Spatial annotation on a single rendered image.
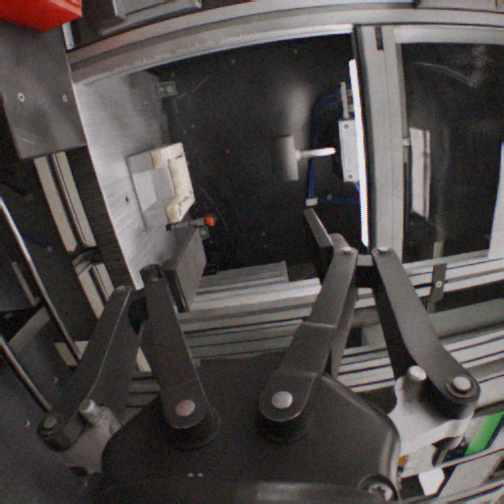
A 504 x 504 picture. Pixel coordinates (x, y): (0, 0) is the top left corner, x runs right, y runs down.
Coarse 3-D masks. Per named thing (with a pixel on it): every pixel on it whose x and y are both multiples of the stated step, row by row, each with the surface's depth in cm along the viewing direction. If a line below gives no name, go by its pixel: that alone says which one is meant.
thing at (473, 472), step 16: (368, 400) 62; (384, 400) 62; (464, 464) 78; (480, 464) 80; (496, 464) 81; (416, 480) 82; (432, 480) 83; (448, 480) 83; (464, 480) 85; (480, 480) 86; (400, 496) 87; (416, 496) 89; (432, 496) 90
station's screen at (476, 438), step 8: (488, 416) 59; (496, 416) 59; (472, 424) 60; (480, 424) 60; (488, 424) 60; (496, 424) 61; (464, 432) 61; (472, 432) 61; (480, 432) 62; (488, 432) 62; (496, 432) 62; (464, 440) 63; (472, 440) 63; (480, 440) 63; (488, 440) 64; (456, 448) 64; (464, 448) 65; (472, 448) 65; (480, 448) 65; (488, 448) 66; (448, 456) 66; (456, 456) 66; (464, 456) 67
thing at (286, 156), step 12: (276, 144) 55; (288, 144) 55; (276, 156) 56; (288, 156) 56; (300, 156) 58; (312, 156) 58; (324, 156) 58; (276, 168) 57; (288, 168) 57; (276, 180) 58; (288, 180) 58
